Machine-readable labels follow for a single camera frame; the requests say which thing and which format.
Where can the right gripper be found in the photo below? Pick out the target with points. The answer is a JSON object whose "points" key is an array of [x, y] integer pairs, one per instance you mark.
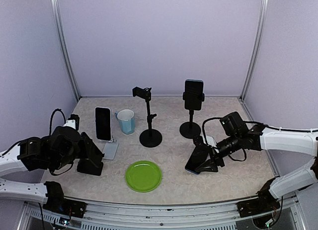
{"points": [[214, 155]]}

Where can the aluminium frame post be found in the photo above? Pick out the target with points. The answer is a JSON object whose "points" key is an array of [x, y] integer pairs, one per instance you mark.
{"points": [[255, 50], [63, 45]]}

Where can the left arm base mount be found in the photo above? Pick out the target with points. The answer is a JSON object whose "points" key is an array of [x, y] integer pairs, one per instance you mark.
{"points": [[71, 208]]}

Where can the black phone blue case bottom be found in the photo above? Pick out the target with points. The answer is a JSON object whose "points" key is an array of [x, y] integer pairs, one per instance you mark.
{"points": [[95, 155]]}

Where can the tall black clamp stand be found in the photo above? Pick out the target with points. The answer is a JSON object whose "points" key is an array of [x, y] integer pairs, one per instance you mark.
{"points": [[150, 137]]}

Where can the front aluminium rail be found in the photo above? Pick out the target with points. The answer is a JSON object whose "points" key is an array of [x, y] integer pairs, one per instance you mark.
{"points": [[208, 216]]}

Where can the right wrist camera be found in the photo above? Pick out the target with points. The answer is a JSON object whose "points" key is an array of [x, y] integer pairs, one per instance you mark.
{"points": [[207, 140]]}

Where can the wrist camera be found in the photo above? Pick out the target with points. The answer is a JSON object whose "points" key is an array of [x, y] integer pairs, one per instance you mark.
{"points": [[207, 140], [73, 122]]}

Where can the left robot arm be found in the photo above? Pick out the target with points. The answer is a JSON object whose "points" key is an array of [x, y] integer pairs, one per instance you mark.
{"points": [[50, 153]]}

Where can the right aluminium frame post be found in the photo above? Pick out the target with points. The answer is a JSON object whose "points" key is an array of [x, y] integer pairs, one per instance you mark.
{"points": [[255, 50]]}

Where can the black folding phone stand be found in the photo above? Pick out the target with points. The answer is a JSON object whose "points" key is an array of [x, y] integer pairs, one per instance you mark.
{"points": [[87, 167]]}

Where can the light blue mug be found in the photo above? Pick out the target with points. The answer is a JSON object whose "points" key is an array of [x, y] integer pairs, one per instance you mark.
{"points": [[126, 119]]}

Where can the green plate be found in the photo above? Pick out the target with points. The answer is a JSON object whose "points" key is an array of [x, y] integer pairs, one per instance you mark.
{"points": [[143, 176]]}

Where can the white folding phone stand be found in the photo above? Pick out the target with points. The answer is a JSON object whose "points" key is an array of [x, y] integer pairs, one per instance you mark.
{"points": [[110, 149]]}

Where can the left aluminium frame post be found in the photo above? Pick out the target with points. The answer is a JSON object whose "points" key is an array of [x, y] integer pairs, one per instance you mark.
{"points": [[63, 45]]}

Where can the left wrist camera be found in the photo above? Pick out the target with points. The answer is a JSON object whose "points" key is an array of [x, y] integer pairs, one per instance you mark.
{"points": [[73, 122]]}

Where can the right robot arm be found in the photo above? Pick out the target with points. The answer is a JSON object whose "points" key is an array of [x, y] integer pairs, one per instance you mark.
{"points": [[261, 137]]}

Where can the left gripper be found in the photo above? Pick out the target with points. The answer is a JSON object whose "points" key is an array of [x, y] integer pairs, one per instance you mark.
{"points": [[85, 149]]}

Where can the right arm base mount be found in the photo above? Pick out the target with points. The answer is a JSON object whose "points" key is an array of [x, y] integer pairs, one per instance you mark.
{"points": [[256, 206]]}

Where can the short black clamp stand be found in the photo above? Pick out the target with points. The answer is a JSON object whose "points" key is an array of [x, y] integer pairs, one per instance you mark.
{"points": [[190, 129]]}

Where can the black phone white case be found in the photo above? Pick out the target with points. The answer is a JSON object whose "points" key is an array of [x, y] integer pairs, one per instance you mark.
{"points": [[103, 123]]}

